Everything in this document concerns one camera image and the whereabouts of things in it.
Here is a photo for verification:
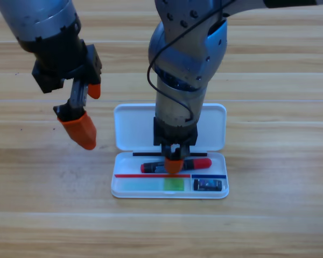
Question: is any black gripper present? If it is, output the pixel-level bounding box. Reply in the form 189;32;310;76
152;117;199;174
31;39;102;151

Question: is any red and black marker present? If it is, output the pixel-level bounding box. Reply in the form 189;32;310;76
140;157;213;174

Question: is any small blue black eraser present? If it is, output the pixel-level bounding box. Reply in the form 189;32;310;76
193;178;223;192

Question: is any white Unitree pencil case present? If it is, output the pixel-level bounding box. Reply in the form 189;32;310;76
110;103;229;199

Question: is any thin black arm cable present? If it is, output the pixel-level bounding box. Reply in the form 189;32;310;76
146;0;237;124

